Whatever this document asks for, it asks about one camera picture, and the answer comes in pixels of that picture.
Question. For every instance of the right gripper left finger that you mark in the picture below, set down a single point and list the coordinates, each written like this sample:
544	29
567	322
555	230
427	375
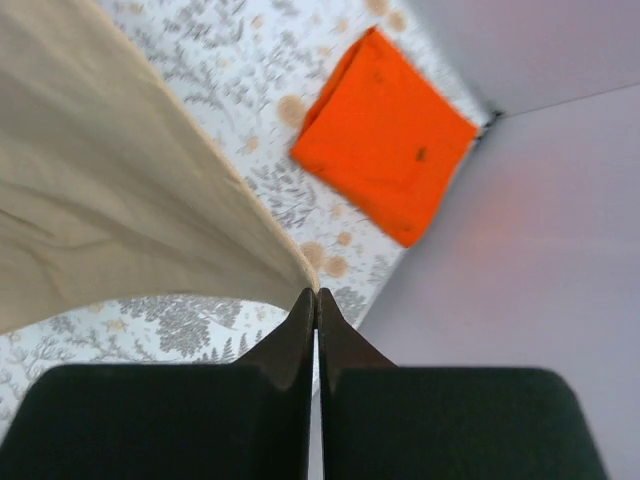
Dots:
248	419

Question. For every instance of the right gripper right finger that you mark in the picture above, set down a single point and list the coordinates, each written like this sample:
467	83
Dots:
383	421

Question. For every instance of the beige t-shirt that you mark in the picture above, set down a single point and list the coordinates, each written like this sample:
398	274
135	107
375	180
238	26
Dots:
109	188

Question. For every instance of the folded orange t-shirt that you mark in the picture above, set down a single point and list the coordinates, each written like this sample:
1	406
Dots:
383	137

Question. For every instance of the floral patterned table mat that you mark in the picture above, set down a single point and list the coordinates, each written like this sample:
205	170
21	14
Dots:
248	71

